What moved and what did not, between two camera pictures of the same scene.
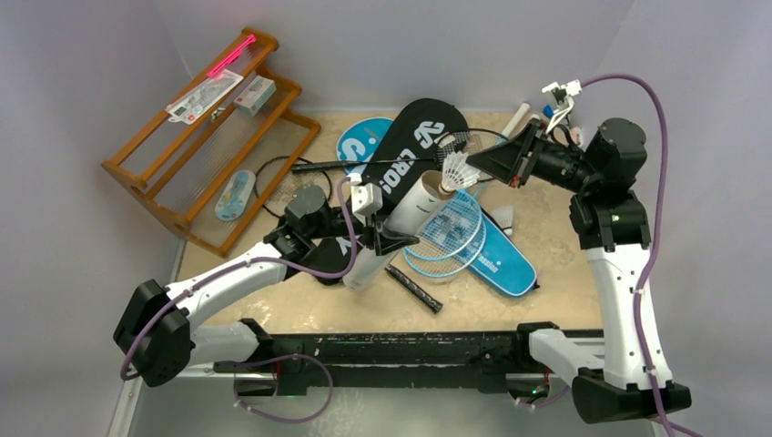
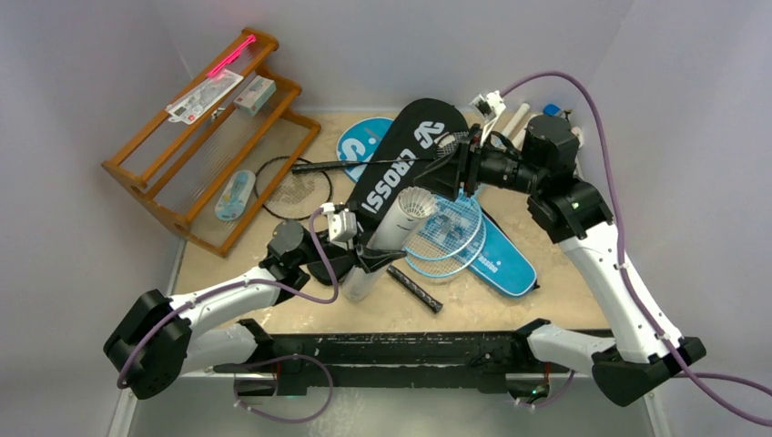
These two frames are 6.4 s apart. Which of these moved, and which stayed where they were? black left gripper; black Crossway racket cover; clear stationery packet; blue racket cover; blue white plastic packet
Moved: black left gripper
Stayed: clear stationery packet; black Crossway racket cover; blue racket cover; blue white plastic packet
